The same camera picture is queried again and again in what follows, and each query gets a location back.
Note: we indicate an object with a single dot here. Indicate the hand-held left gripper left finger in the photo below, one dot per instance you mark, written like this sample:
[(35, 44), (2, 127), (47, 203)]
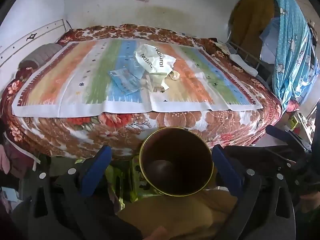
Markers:
[(96, 171)]

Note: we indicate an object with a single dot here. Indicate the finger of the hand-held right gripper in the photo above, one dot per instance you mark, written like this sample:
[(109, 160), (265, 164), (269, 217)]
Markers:
[(277, 133)]

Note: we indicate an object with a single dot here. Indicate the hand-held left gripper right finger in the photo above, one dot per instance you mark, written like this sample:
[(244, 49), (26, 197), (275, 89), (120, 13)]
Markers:
[(226, 171)]

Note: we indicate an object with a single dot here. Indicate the brown bin with gold rim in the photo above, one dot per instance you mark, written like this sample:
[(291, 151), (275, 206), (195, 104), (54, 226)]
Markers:
[(175, 155)]

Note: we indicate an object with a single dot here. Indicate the blue packet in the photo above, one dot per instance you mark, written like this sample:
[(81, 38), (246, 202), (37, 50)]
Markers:
[(125, 81)]

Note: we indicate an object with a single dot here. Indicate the tissue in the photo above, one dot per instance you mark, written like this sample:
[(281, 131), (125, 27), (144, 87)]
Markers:
[(174, 75)]

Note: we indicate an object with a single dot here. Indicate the clear plastic bag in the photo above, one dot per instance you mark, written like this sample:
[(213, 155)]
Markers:
[(130, 65)]

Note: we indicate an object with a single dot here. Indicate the white printed plastic bag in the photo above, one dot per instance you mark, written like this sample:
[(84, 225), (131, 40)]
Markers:
[(155, 57)]

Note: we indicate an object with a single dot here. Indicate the yellow green plastic bag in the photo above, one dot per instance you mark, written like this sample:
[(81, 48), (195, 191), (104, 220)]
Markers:
[(120, 180)]

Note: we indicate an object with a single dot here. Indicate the tan cloth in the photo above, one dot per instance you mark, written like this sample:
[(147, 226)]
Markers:
[(175, 217)]

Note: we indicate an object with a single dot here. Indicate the floral blanket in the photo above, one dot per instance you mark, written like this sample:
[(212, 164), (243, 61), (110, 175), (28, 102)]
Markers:
[(175, 122)]

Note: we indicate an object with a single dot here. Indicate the white rolled cloth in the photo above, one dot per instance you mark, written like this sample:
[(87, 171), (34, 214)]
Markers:
[(242, 62)]

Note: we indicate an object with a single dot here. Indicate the metal rack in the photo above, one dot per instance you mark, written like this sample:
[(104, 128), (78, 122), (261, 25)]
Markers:
[(246, 52)]

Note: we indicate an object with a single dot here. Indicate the pale blue cloth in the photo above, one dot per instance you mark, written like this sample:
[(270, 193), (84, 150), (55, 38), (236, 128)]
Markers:
[(268, 42)]

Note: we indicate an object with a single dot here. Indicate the blue printed hanging cloth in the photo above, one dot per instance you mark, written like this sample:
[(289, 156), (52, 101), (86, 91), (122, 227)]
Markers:
[(290, 42)]

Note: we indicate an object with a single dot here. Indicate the pink cloth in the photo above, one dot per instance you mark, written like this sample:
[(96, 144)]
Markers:
[(5, 160)]

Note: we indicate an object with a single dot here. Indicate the striped mat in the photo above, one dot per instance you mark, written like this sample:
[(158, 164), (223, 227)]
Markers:
[(75, 80)]

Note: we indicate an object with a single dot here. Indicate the cream cloth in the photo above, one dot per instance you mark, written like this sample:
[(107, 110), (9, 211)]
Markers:
[(221, 45)]

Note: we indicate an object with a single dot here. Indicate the cream crumpled wrapper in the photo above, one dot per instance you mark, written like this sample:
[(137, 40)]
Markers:
[(157, 82)]

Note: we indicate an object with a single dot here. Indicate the brown hanging garment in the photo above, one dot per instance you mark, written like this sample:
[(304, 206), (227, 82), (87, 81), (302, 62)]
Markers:
[(252, 15)]

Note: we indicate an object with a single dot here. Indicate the grey pillow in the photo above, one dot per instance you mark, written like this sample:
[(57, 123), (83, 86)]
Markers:
[(42, 53)]

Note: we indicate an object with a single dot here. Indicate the white bed headboard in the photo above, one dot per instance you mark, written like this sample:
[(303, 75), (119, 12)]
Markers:
[(50, 30)]

